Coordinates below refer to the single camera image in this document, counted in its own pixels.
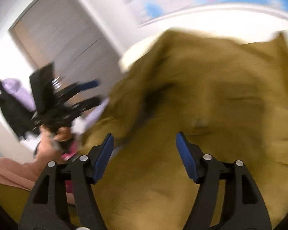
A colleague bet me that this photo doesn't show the olive green jacket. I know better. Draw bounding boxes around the olive green jacket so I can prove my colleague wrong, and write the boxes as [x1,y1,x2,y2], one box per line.
[81,31,288,229]

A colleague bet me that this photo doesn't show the lilac and black hanging clothes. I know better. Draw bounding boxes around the lilac and black hanging clothes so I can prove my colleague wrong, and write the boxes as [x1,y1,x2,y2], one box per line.
[0,78,40,140]

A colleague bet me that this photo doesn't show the person's left hand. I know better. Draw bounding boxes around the person's left hand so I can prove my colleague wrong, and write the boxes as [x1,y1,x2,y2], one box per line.
[36,126,73,164]

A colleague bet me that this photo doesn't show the pink fleece sleeve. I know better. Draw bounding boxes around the pink fleece sleeve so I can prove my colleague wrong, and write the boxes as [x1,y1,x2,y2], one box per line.
[0,156,65,205]

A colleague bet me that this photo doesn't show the grey wardrobe door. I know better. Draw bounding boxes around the grey wardrobe door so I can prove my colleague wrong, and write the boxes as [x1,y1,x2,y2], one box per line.
[10,0,123,102]

